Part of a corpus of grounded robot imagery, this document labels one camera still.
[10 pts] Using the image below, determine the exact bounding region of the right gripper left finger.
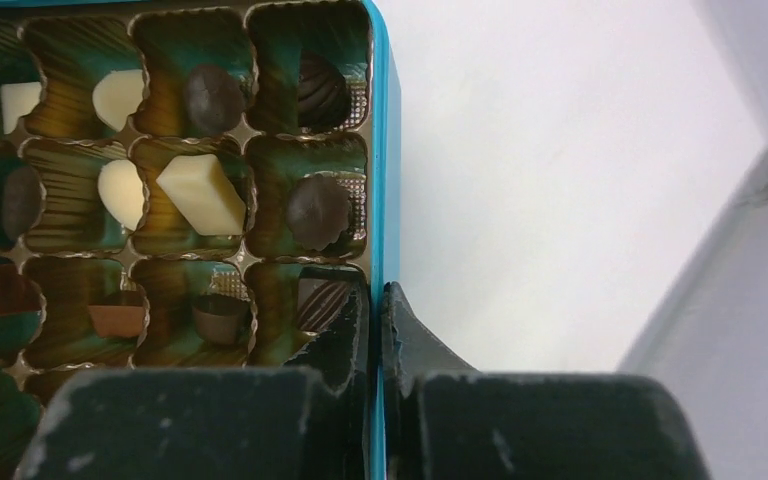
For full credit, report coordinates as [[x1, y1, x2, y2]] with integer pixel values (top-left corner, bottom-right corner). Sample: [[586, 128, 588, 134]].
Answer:
[[16, 284, 370, 479]]

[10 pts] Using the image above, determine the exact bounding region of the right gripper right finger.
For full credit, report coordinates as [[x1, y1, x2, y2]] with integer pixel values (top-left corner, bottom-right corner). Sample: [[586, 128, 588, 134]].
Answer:
[[380, 282, 710, 479]]

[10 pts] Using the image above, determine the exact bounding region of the teal chocolate box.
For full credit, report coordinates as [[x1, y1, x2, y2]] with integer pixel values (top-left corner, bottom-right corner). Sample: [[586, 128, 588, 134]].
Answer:
[[0, 1, 400, 479]]

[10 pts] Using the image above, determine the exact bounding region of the white chocolate in box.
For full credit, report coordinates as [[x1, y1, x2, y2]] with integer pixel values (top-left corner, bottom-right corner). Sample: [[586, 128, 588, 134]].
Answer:
[[157, 154, 247, 236]]

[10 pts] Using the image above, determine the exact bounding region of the oval white chocolate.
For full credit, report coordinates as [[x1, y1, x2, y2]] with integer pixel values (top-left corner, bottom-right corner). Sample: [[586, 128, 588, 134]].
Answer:
[[97, 159, 145, 231]]

